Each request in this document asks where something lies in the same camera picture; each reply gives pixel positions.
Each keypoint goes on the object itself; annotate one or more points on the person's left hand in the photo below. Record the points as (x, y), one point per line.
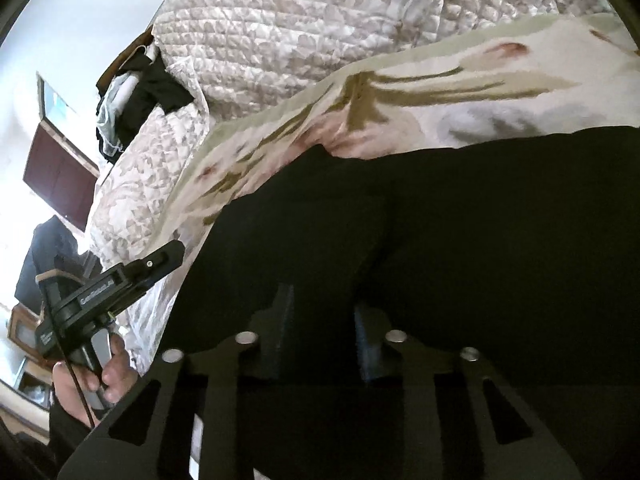
(120, 375)

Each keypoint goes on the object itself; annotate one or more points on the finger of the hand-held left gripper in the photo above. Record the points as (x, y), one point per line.
(167, 256)

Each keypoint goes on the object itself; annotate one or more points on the wooden cabinet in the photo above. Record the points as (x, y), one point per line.
(25, 340)

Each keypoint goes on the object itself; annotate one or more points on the black pants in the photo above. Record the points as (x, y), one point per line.
(450, 210)

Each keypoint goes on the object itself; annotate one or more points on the pile of dark clothes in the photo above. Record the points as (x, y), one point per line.
(160, 85)

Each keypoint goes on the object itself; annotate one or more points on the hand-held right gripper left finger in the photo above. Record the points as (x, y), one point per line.
(277, 330)

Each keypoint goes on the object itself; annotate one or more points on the white grey quilted bedspread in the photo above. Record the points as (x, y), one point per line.
(300, 25)

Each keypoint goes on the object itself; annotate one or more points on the dark bulky object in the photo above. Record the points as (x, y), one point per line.
(50, 255)

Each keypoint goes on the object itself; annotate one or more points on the maroon wooden shutter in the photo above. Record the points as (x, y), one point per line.
(60, 180)

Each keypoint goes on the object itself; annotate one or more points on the person's left forearm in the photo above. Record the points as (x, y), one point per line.
(67, 435)

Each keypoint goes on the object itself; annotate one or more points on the window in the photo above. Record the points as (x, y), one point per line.
(57, 100)

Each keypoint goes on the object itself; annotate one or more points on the brown wooden furniture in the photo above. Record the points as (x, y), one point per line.
(112, 67)

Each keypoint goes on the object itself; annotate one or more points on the floral fleece blanket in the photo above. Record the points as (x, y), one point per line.
(450, 95)

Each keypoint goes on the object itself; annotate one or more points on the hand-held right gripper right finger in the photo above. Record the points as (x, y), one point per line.
(370, 345)

